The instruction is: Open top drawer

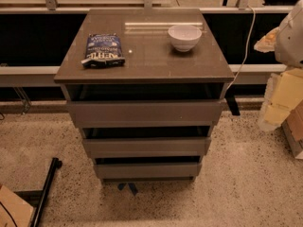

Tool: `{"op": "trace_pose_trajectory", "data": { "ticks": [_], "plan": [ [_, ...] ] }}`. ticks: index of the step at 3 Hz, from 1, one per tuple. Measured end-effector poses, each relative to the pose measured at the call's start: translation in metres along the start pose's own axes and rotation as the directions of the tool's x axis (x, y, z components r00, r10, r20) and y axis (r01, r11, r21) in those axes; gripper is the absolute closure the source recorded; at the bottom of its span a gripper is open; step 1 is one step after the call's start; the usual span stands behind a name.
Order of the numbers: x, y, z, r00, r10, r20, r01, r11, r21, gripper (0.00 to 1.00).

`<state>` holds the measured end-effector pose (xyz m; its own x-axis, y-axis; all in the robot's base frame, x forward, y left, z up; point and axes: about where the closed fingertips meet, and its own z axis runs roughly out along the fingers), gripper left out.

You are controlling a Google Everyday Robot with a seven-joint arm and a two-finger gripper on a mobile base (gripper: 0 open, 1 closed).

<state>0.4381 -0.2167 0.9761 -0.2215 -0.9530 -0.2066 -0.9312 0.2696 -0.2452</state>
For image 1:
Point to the grey middle drawer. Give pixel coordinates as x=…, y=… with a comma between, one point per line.
x=148, y=147

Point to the cardboard box right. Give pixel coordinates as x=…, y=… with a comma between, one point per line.
x=293, y=128

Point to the brown cardboard box left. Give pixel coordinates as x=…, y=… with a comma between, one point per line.
x=14, y=211

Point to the grey drawer cabinet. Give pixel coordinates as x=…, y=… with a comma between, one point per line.
x=153, y=71

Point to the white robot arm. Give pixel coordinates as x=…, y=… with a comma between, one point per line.
x=289, y=39

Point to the grey top drawer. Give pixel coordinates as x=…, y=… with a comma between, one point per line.
x=143, y=114

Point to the grey bottom drawer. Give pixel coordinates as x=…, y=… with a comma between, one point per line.
x=147, y=171

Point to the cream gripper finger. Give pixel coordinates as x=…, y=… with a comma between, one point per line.
x=282, y=94
x=268, y=42

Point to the black metal stand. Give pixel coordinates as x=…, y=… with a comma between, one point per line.
x=38, y=198

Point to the white ceramic bowl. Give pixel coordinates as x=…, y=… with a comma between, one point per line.
x=184, y=37

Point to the blue chip bag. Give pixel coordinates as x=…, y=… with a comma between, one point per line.
x=103, y=50

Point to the grey drawer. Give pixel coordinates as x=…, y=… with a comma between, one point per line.
x=143, y=114
x=148, y=147
x=147, y=171

